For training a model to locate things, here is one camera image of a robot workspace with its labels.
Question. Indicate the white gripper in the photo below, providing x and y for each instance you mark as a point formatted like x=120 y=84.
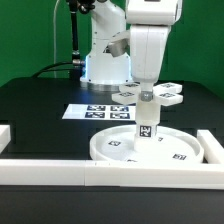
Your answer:
x=147 y=46

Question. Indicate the white cross-shaped table base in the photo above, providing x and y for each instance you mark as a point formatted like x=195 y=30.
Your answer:
x=165 y=94

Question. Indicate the white round table top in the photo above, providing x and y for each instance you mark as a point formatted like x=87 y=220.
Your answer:
x=122 y=143

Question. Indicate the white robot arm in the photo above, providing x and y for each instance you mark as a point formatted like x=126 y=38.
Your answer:
x=102 y=70

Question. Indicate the white marker sheet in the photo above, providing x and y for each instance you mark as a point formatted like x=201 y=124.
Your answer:
x=99 y=112

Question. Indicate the white right fence bar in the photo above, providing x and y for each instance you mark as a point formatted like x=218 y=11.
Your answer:
x=213 y=150

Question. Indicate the white fence bar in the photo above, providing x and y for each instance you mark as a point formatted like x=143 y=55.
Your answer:
x=5 y=136
x=213 y=150
x=102 y=173

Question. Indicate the white left fence bar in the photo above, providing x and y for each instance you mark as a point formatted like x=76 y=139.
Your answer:
x=5 y=136

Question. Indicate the white front fence bar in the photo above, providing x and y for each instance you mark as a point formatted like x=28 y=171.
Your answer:
x=102 y=173

